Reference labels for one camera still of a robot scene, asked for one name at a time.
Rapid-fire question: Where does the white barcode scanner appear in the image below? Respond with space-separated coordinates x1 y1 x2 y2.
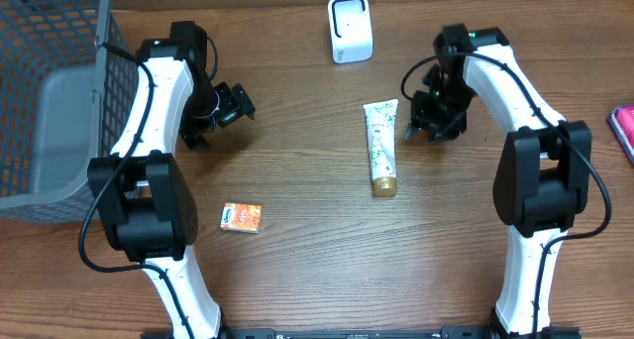
327 0 373 64

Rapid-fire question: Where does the grey plastic shopping basket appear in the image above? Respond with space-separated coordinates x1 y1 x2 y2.
1 0 138 224

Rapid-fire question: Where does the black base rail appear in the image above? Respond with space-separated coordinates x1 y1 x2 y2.
141 326 583 339

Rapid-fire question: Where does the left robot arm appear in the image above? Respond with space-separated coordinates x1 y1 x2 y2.
78 21 256 338

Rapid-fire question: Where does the red purple pad pack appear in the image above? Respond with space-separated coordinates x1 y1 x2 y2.
606 105 634 165

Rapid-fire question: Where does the white tube with gold cap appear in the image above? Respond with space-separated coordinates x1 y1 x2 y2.
364 99 398 197

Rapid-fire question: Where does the orange small box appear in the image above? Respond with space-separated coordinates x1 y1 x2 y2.
220 202 263 233

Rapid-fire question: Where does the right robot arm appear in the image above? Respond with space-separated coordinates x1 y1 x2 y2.
406 24 591 338

